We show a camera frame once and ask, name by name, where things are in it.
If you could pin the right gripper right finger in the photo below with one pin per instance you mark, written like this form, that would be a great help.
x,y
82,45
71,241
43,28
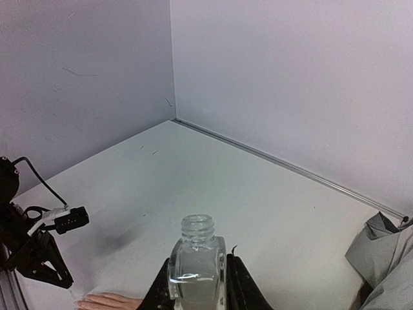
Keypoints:
x,y
242,291

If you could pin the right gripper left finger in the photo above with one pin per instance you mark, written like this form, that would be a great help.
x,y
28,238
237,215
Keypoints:
x,y
157,297

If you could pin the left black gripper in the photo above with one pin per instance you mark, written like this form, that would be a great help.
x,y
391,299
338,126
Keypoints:
x,y
35,257

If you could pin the clear nail polish bottle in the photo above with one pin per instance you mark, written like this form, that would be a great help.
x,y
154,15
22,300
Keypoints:
x,y
197,266

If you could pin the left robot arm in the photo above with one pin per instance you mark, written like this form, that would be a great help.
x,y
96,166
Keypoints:
x,y
12,219

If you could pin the mannequin hand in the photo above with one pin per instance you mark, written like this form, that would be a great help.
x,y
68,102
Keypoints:
x,y
108,301

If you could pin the grey black jacket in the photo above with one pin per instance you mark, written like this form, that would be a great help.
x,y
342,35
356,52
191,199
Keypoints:
x,y
382,255

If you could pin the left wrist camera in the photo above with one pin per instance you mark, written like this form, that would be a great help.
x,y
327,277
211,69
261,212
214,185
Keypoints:
x,y
60,220

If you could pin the aluminium back rail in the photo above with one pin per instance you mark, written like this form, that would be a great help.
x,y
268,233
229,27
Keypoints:
x,y
294,168

